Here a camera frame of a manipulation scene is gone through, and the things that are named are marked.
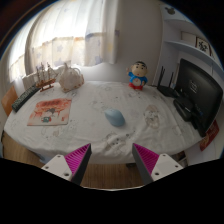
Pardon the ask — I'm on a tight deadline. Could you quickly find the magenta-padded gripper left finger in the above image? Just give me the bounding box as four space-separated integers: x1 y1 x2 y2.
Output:
41 143 92 186

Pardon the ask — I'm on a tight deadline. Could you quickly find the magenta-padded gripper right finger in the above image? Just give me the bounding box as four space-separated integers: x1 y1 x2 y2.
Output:
132 142 185 186

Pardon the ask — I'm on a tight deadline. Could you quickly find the light blue computer mouse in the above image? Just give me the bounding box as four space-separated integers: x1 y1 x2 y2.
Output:
104 108 126 128

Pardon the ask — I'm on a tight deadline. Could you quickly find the white printed tablecloth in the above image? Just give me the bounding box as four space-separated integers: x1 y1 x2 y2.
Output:
3 79 204 165

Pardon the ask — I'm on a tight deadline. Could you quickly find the red printed bag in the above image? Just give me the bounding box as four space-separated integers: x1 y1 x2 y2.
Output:
199 119 220 152

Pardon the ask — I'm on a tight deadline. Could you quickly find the black router with antennas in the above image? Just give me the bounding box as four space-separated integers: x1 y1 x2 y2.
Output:
156 65 181 99

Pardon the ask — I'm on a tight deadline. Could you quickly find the large white conch shell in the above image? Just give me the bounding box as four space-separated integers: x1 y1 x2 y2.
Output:
58 62 85 94

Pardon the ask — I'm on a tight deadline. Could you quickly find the black computer keyboard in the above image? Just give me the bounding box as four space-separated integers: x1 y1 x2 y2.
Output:
11 84 42 113

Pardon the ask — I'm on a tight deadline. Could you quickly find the cartoon boy figure clock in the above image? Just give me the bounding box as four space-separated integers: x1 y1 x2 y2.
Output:
125 60 149 91

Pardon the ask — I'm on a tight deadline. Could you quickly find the wooden model sailing ship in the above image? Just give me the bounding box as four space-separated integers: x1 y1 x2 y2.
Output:
34 61 58 93

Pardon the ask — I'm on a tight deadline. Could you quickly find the black computer monitor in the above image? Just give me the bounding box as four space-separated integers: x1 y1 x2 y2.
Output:
173 58 224 138

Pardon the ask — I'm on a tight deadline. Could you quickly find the orange wooden chair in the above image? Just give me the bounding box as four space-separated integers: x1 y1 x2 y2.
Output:
0 85 19 118

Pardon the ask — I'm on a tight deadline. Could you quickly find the white radiator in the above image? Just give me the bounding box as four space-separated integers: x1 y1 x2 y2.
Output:
21 64 68 91

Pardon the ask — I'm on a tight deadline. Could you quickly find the white star-print curtain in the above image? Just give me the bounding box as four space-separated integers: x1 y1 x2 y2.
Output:
8 0 121 83

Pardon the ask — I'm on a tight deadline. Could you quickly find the white wall shelf unit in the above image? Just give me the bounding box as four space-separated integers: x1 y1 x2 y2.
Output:
159 4 224 81

